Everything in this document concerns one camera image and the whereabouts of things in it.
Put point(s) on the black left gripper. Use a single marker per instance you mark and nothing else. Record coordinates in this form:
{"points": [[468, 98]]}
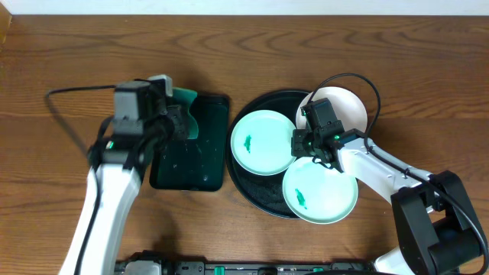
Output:
{"points": [[178, 124]]}

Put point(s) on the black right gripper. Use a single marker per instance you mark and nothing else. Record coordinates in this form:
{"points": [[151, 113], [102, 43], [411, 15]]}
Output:
{"points": [[297, 147]]}

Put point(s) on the green scrub sponge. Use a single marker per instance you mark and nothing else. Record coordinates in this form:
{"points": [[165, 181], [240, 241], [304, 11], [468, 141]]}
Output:
{"points": [[185, 98]]}

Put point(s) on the white pinkish plate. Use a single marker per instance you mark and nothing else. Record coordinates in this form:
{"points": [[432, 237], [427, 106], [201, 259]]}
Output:
{"points": [[346, 107]]}

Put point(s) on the mint plate with green stain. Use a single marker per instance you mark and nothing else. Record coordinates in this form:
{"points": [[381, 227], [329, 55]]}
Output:
{"points": [[261, 142]]}

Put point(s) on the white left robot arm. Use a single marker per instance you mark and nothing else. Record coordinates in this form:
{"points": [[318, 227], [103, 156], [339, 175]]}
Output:
{"points": [[112, 187]]}

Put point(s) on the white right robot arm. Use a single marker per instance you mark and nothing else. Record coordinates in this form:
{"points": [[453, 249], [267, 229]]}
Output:
{"points": [[437, 227]]}

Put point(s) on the dark green rectangular tray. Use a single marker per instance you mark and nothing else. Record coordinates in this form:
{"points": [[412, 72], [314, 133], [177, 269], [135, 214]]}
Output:
{"points": [[196, 164]]}

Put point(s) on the black round tray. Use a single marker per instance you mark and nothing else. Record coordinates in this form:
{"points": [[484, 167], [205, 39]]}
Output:
{"points": [[265, 192]]}

